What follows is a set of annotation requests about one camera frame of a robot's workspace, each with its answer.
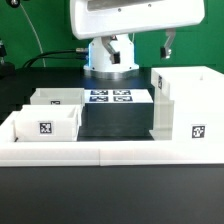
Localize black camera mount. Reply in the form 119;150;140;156
0;39;15;78

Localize white marker tag sheet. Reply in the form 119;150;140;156
84;89;153;104

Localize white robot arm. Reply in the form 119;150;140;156
70;0;205;79

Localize white drawer cabinet box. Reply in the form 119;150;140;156
150;66;224;142

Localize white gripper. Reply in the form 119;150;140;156
70;0;205;64

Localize white thin cable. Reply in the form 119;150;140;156
18;3;47;68

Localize white U-shaped border frame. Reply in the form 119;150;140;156
0;112;224;167

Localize white drawer tray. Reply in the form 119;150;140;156
30;88;85;106
14;105;81;142

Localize black cables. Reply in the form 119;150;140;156
21;47;90;69

